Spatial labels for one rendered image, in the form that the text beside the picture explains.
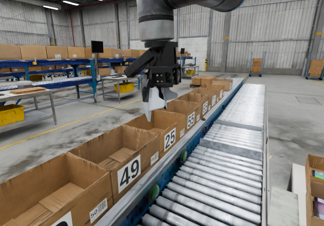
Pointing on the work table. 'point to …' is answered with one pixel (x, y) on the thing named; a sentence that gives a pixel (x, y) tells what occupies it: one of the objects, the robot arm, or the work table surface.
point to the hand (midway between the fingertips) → (155, 112)
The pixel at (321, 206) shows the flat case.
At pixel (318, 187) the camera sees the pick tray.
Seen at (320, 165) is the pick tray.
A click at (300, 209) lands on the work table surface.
